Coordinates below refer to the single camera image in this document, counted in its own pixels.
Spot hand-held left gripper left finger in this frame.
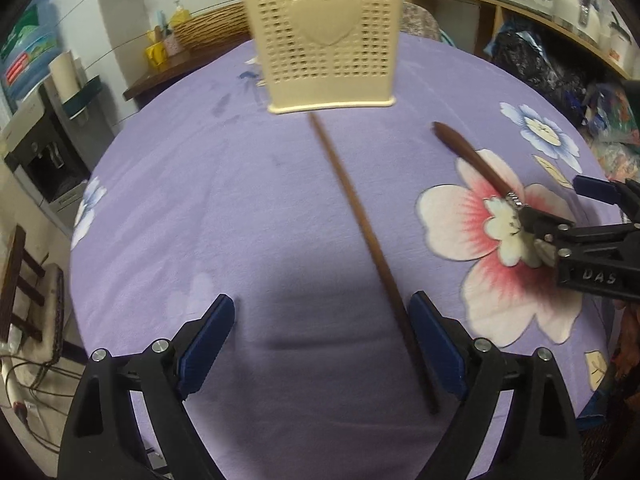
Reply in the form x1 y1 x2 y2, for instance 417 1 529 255
57 294 236 480

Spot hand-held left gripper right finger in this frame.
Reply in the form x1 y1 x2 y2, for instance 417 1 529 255
407 291 586 480

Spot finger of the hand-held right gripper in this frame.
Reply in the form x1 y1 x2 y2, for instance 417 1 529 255
573 175 640 223
517 205 640 261

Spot brown wooden chopstick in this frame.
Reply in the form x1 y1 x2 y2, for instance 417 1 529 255
307 112 440 415

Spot cream perforated utensil holder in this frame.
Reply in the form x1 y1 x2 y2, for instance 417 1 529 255
232 0 407 115

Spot colourful bags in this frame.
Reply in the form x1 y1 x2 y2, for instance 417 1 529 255
585 80 640 181

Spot black plastic bag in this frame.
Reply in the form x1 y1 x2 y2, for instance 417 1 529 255
487 20 591 121

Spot purple floral tablecloth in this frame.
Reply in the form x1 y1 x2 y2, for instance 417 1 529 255
70 30 621 480

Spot white kettle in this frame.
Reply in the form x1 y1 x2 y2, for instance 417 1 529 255
555 0 603 43

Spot wooden chair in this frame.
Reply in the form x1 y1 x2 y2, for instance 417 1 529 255
0 225 66 366

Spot wooden shelf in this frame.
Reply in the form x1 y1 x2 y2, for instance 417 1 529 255
405 0 640 81

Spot water dispenser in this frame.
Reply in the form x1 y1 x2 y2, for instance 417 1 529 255
0 75 118 231

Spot wooden side table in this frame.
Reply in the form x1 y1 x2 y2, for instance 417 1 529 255
122 35 256 111

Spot yellow cup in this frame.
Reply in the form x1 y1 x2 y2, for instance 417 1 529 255
145 30 168 66

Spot cream cardboard tube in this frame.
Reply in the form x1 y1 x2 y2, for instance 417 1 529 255
48 52 81 98

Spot pink cup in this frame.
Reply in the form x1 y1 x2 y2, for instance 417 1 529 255
162 25 182 57

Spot wicker basket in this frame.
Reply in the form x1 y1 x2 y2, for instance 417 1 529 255
170 2 251 53

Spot blue water bottle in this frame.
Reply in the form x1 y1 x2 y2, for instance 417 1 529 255
0 0 63 106

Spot black cables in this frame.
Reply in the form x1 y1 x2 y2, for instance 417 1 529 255
0 350 91 461

